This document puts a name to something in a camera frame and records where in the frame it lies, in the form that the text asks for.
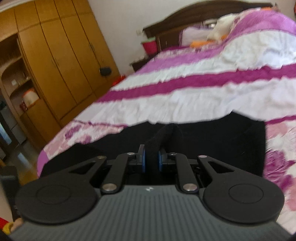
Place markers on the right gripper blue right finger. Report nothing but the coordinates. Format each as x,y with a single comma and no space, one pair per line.
186,178

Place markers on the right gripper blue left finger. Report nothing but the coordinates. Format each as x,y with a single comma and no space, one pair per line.
113,181

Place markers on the black knit cardigan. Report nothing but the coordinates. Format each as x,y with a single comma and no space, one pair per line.
233,139

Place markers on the small black hanging bag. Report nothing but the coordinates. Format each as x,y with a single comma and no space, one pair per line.
105,71

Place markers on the white container on shelf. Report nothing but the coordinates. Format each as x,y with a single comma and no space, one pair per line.
30,97

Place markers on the pink floral bed quilt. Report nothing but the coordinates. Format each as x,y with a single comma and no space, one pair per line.
250,72

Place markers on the wooden wardrobe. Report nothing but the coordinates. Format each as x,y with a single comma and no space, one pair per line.
57,48

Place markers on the red plastic bucket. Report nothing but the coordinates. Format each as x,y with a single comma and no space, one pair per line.
150,46

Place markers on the lilac pillow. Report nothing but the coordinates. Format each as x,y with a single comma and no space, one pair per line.
193,33

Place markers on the dark wooden headboard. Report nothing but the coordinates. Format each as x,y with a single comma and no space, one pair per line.
166,32

